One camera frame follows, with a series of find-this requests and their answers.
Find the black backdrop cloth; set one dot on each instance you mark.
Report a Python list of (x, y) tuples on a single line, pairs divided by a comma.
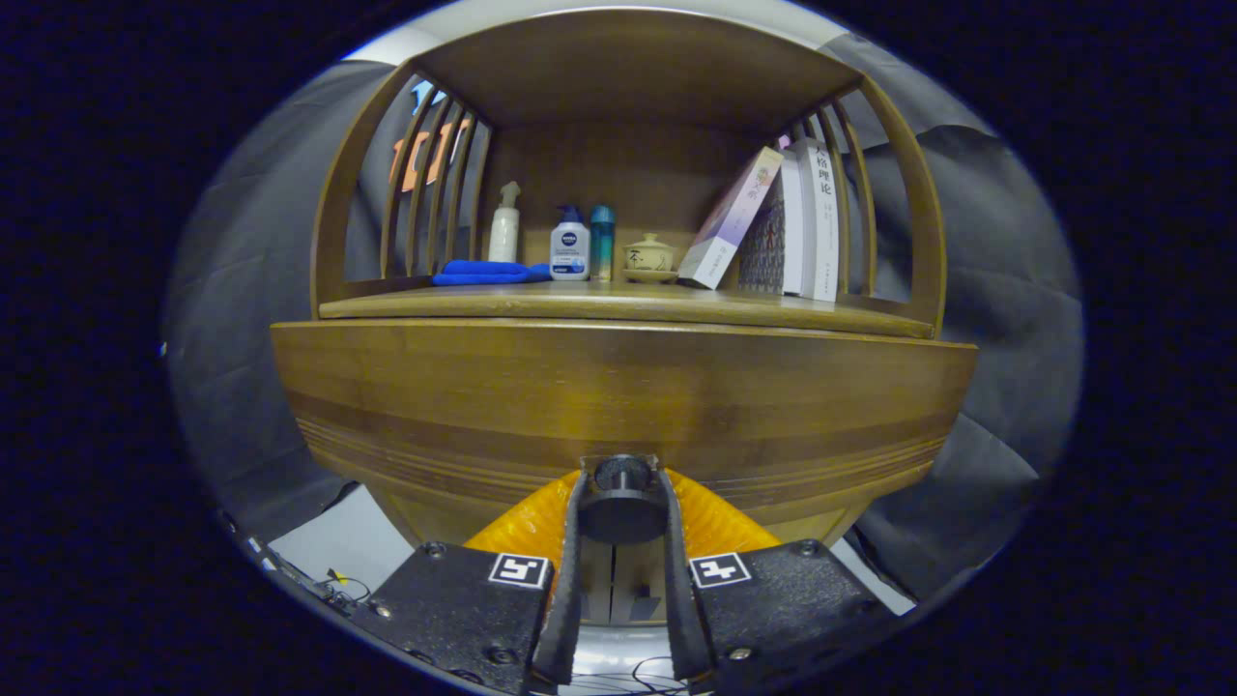
[(251, 319)]

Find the purple white book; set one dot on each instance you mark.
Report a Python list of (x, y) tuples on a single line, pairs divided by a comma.
[(730, 217)]

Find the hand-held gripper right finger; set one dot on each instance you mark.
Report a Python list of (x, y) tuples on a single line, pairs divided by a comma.
[(679, 599)]

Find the wooden cabinet door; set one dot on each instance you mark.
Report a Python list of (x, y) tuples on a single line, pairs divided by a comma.
[(638, 575), (599, 575)]

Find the teal slim bottle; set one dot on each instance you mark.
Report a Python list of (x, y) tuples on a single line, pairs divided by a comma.
[(601, 242)]

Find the beige lidded tea cup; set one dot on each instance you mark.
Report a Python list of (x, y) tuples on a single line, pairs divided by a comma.
[(648, 256)]

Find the thin white book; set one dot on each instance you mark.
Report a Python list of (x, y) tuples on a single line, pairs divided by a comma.
[(792, 227)]

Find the wooden countertop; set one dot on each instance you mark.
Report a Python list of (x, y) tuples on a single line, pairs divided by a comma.
[(618, 300)]

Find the wooden cabinet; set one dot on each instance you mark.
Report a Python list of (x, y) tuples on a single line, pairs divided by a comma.
[(628, 68)]

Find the black round drawer knob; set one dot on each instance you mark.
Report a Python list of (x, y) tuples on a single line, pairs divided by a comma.
[(623, 493)]

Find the white book black lettering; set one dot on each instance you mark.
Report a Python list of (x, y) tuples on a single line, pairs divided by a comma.
[(821, 217)]

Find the blue folded cloth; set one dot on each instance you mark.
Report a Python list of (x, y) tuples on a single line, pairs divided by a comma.
[(483, 273)]

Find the white blue-capped lotion bottle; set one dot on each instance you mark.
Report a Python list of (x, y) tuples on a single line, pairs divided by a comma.
[(569, 249)]

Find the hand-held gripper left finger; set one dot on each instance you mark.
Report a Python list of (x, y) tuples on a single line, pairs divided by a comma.
[(568, 590)]

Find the wooden drawer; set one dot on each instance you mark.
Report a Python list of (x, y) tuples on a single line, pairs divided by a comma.
[(618, 387)]

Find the white pump bottle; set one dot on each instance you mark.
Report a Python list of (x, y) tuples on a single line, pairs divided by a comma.
[(503, 232)]

